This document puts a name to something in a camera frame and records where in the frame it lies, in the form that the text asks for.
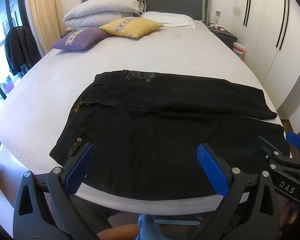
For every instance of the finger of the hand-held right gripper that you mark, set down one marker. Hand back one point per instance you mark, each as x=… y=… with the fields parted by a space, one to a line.
x=262 y=146
x=296 y=140

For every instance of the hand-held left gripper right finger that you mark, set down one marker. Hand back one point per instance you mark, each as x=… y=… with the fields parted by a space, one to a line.
x=212 y=170

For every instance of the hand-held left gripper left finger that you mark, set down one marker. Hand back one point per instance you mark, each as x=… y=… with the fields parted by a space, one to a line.
x=80 y=167

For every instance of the black pants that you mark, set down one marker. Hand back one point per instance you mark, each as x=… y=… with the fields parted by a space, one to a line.
x=152 y=142

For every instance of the person's right hand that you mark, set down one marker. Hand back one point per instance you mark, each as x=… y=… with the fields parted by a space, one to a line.
x=290 y=217

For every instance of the person's left hand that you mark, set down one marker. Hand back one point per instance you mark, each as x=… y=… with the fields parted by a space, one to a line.
x=120 y=232

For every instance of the white striped waste bin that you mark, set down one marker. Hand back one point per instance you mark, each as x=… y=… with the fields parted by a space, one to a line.
x=238 y=51

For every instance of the dark grey nightstand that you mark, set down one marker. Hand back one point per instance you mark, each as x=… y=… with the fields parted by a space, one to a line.
x=226 y=37

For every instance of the white wardrobe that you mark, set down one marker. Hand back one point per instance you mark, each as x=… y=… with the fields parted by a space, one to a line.
x=262 y=30

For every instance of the bed with white sheet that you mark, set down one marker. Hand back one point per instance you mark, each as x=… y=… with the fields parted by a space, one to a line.
x=140 y=55

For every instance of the purple cushion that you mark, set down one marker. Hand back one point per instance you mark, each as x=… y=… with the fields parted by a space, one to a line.
x=85 y=40

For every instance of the black hanging jacket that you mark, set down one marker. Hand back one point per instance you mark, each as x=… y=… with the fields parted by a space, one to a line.
x=20 y=47

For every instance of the yellow cushion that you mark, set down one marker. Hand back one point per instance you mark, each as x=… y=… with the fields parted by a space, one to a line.
x=140 y=27

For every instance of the white pillow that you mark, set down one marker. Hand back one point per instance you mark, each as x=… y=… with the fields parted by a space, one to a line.
x=170 y=18

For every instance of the cream curtain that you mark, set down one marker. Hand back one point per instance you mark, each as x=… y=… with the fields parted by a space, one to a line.
x=45 y=10

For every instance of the folded grey duvet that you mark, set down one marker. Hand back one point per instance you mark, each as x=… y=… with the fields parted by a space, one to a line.
x=102 y=7

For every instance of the wall socket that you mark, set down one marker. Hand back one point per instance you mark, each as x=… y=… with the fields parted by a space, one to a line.
x=218 y=13

